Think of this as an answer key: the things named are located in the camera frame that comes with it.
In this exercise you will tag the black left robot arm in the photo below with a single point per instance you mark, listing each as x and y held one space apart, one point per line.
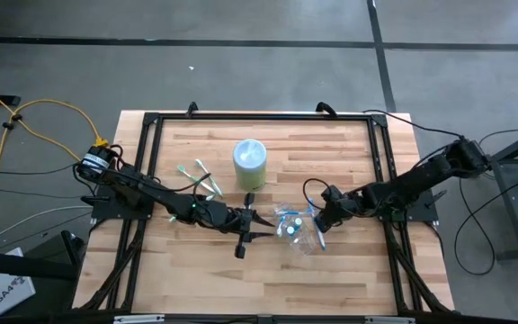
151 191

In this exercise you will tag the black metal stand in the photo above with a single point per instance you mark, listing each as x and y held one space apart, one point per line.
512 211

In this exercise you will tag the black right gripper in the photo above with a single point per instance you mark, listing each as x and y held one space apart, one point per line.
342 208

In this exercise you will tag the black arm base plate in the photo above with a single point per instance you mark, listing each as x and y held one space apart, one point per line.
106 211
421 211

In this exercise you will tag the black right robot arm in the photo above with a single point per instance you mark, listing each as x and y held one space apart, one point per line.
421 173

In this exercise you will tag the silver metal bracket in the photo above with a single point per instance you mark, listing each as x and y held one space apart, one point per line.
389 320
137 319

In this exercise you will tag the black frame clamp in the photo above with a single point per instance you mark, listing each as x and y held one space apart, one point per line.
191 108
326 107

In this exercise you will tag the small blue mouthwash bottle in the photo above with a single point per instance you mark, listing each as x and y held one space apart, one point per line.
290 230
298 221

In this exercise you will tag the blue white toothbrush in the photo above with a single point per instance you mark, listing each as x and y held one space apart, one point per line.
292 213
321 238
281 227

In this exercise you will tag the black equipment stand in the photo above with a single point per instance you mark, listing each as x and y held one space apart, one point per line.
16 265

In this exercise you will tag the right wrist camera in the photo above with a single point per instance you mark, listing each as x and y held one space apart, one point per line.
332 192

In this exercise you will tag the light green cylindrical cup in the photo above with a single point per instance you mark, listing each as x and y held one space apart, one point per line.
250 155

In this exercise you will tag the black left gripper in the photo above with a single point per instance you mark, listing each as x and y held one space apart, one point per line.
229 218

